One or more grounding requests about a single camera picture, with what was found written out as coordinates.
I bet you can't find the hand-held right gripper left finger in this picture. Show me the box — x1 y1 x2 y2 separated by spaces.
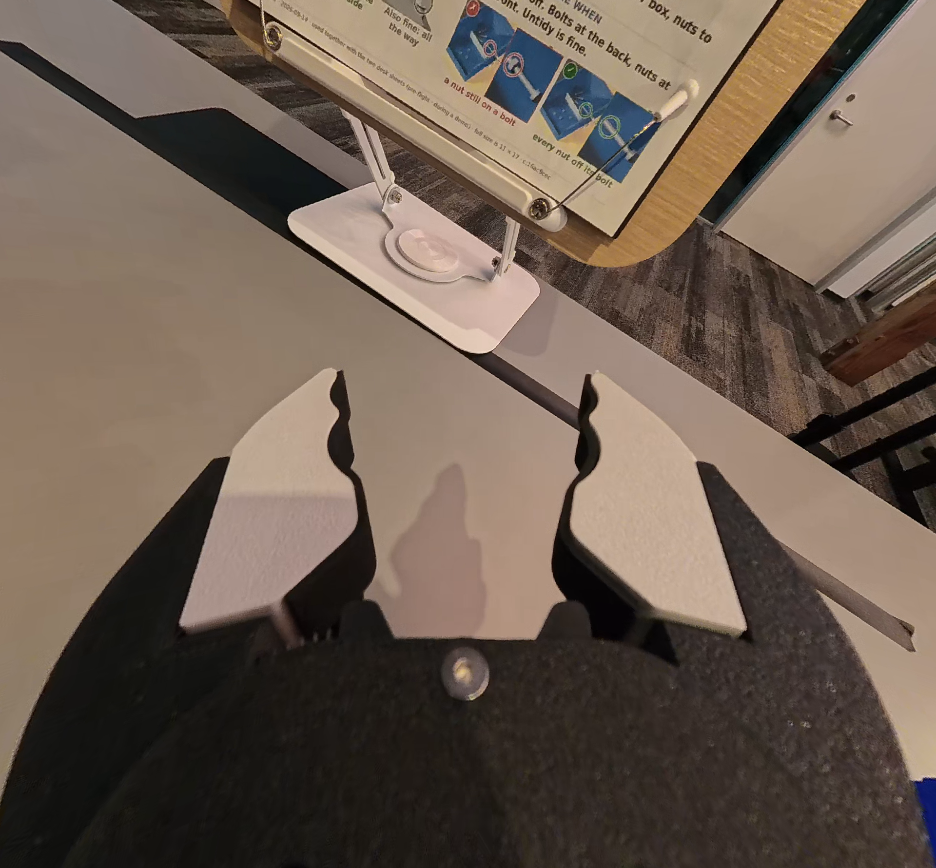
177 368 377 646

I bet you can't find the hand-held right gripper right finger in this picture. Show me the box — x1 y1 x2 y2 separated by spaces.
552 371 748 642

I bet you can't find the blue plastic bin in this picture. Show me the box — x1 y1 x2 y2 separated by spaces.
913 778 936 868

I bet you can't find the white door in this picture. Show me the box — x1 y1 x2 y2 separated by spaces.
717 0 936 299

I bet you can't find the wooden book stand board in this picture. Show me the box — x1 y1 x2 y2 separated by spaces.
208 0 936 270

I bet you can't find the printed instruction sheet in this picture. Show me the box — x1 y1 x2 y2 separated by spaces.
223 0 835 240

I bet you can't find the black metal desk frame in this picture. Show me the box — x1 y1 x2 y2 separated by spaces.
788 367 936 478

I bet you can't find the wooden post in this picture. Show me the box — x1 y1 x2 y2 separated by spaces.
819 282 936 388

